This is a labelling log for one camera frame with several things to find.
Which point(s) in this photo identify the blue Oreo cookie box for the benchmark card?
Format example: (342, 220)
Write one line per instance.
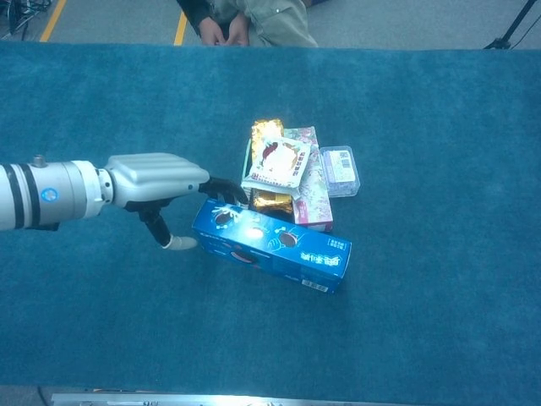
(274, 249)

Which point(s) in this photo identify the white snack pouch red picture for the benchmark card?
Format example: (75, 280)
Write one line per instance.
(277, 162)

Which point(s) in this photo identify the long floral print box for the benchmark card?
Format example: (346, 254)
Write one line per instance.
(315, 199)

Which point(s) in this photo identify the clear plastic box purple contents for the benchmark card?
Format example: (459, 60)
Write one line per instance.
(340, 171)

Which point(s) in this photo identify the mint green plastic brush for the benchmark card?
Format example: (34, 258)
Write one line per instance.
(248, 158)

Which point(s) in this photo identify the black tripod stand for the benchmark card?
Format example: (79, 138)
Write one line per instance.
(513, 25)

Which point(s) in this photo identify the gold foil snack packet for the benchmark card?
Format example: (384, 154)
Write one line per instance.
(268, 128)

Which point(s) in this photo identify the seated person khaki trousers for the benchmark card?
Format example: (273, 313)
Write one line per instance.
(274, 21)

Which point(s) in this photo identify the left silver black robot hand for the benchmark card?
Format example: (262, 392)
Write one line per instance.
(152, 173)

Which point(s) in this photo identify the aluminium rail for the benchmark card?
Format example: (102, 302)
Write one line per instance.
(211, 399)

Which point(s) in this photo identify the teal felt table cover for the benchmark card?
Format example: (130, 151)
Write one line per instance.
(422, 254)

